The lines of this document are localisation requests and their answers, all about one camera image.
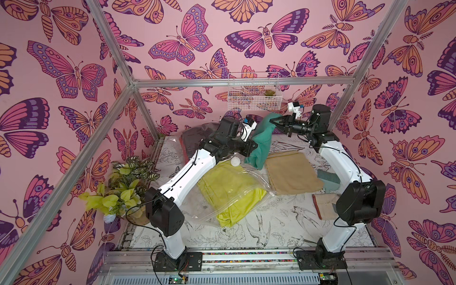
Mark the yellow folded garment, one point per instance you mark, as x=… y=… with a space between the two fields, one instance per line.
x=232 y=192

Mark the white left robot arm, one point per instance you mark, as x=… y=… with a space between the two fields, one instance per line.
x=162 y=206

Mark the aluminium mounting rail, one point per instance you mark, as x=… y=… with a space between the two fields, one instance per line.
x=365 y=266

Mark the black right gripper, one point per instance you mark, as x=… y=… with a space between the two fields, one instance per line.
x=285 y=124

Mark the beige work glove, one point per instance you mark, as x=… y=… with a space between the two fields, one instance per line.
x=325 y=205

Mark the green trousers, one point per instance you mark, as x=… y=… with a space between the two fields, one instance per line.
x=263 y=137

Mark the dark grey folded garment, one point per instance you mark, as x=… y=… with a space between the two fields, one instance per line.
x=190 y=139

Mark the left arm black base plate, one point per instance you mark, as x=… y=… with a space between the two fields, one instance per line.
x=188 y=261

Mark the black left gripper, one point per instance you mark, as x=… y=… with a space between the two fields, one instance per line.
x=249 y=144

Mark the green leafy potted plant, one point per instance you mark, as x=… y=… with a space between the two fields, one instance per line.
x=124 y=196

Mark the small green succulent plant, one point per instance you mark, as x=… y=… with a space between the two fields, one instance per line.
x=269 y=93

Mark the white wire wall basket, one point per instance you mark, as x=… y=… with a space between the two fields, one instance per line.
x=247 y=94

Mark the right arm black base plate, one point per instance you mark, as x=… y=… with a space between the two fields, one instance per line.
x=311 y=260

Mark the white vacuum bag valve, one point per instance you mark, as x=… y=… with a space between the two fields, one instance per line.
x=235 y=161

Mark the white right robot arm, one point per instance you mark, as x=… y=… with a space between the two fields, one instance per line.
x=362 y=197

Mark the aluminium frame bars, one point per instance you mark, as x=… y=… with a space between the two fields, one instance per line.
x=27 y=243

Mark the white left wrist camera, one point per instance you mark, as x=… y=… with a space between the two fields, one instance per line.
x=248 y=125

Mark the clear plastic vacuum bag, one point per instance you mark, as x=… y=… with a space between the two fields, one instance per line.
x=194 y=206

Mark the beige trousers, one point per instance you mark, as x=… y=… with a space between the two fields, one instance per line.
x=290 y=173

